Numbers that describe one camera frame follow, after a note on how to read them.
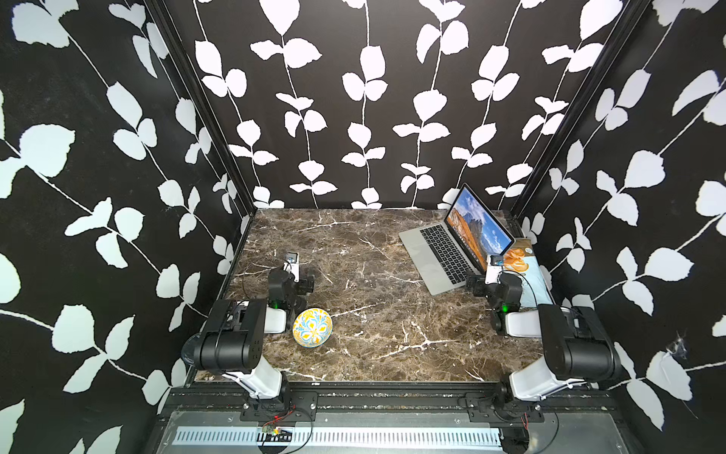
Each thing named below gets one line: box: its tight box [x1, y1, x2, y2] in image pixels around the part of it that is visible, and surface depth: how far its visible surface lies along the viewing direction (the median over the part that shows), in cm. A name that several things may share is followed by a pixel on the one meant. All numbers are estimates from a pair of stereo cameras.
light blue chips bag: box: [502, 238, 554, 308], surface depth 101 cm
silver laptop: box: [398, 182, 516, 297], surface depth 106 cm
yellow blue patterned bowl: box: [292, 307, 334, 349], surface depth 88 cm
